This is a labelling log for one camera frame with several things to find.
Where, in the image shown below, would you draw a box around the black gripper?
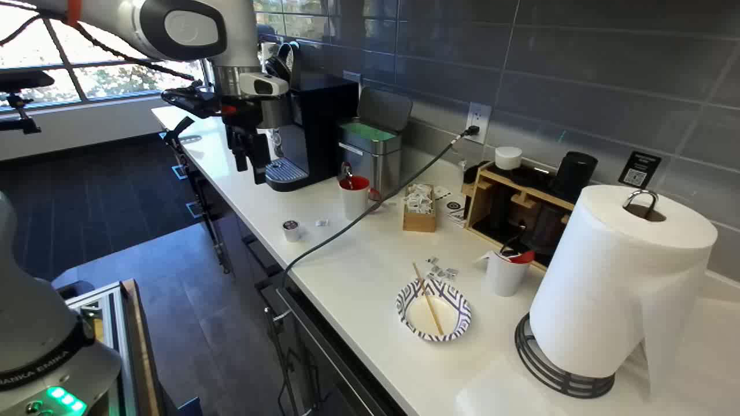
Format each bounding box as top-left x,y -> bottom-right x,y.
219,95 -> 276,188

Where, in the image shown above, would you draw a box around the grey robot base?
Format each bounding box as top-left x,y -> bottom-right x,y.
0,191 -> 125,416

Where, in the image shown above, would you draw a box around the dark counter cabinet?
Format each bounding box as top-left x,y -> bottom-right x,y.
173,137 -> 407,416

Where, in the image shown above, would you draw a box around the small wooden box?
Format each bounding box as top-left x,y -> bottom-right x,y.
401,182 -> 445,233

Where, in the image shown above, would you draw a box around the small coffee pod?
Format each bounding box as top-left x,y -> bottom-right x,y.
281,217 -> 305,245

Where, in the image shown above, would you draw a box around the black coffee machine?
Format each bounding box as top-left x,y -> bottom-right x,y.
264,72 -> 360,195

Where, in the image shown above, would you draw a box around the white cup with red contents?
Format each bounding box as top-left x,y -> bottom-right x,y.
338,174 -> 375,222

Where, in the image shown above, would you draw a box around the metal bin with green lid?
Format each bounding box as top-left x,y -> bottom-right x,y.
336,83 -> 417,195

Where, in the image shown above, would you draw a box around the small scattered packets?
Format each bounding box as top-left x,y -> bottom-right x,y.
424,257 -> 463,281

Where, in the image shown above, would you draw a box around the wooden stir stick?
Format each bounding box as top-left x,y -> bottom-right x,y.
409,261 -> 449,338

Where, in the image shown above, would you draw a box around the wooden organizer rack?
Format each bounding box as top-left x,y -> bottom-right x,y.
461,159 -> 578,267

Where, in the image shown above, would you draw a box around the small white cup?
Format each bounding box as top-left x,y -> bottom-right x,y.
493,145 -> 526,174

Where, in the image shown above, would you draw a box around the patterned paper bowl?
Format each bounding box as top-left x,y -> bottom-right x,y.
394,274 -> 476,347

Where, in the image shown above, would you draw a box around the white mug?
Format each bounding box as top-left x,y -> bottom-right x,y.
482,247 -> 537,300

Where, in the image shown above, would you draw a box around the black cylindrical container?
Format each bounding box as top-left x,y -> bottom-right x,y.
555,151 -> 602,205

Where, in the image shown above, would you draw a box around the white paper towel roll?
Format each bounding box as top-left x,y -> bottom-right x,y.
527,182 -> 721,399

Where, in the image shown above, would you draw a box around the black QR code sign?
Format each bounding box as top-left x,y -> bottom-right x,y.
617,148 -> 663,191

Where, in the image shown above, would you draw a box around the black clamp mount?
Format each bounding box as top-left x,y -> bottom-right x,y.
158,114 -> 199,151

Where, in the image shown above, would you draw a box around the black power cable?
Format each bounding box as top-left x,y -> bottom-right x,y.
261,125 -> 482,310

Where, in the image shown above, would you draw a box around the aluminium frame cart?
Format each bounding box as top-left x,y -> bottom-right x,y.
62,278 -> 166,416

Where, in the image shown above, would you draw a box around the white wall outlet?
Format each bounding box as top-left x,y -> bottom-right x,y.
465,102 -> 496,145

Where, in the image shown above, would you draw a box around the black camera stand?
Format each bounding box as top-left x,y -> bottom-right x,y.
0,66 -> 58,138

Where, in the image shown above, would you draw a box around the black wire towel holder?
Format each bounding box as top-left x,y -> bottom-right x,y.
512,188 -> 661,401

